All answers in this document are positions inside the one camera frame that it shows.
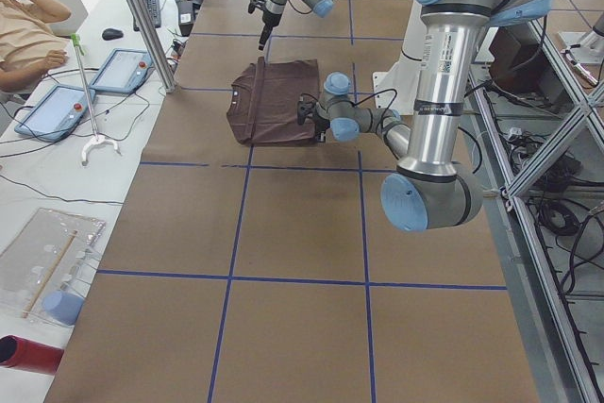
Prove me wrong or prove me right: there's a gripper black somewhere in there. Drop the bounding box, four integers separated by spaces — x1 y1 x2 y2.
258 9 280 50
313 118 329 143

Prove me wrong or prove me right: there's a dark brown t-shirt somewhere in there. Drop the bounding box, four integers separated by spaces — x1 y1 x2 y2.
226 57 319 145

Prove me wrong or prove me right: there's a black box white label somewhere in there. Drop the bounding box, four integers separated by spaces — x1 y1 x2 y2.
176 0 195 37

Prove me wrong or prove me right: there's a black keyboard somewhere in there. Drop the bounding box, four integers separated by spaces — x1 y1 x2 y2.
143 0 161 28

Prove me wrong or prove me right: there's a far teach pendant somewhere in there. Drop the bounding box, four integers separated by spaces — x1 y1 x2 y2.
89 48 153 94

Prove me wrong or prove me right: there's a teach pendant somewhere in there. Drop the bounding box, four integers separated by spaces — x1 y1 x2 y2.
89 48 153 94
14 84 88 143

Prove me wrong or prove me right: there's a black computer mouse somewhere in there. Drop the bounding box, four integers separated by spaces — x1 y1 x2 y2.
101 27 124 41

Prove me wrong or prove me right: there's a near teach pendant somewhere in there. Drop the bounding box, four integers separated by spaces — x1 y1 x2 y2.
14 84 88 143

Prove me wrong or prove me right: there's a person in beige shirt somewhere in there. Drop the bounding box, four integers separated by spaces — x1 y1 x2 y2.
1 0 71 93

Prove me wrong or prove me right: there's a clear plastic bag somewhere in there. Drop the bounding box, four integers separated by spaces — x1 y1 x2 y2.
1 209 106 326

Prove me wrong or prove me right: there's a wooden stick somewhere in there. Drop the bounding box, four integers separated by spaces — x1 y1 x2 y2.
21 229 78 319

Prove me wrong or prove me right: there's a red cylinder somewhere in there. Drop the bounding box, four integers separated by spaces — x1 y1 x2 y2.
1 335 64 375

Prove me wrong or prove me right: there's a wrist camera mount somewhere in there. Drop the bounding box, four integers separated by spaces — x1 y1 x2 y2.
247 0 266 14
296 96 315 126

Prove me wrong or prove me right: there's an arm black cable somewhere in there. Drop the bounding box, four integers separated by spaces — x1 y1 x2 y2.
351 88 402 130

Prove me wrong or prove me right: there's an aluminium frame post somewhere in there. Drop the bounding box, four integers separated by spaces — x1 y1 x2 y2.
126 0 176 93

